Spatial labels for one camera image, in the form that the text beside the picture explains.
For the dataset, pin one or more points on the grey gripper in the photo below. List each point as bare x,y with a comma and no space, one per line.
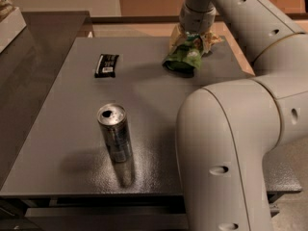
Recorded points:
196,18

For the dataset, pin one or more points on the green rice chip bag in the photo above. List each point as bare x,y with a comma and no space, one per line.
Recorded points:
186,49

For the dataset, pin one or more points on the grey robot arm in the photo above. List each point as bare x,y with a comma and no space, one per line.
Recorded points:
224,130

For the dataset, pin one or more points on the silver redbull can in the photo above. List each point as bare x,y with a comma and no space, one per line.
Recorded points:
113,123

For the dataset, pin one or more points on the black snack bar wrapper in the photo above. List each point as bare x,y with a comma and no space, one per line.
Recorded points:
106,66

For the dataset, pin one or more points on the white box with snacks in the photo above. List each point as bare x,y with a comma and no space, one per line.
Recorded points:
12,23

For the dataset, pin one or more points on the grey cabinet drawer front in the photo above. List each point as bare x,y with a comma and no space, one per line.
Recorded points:
131,218

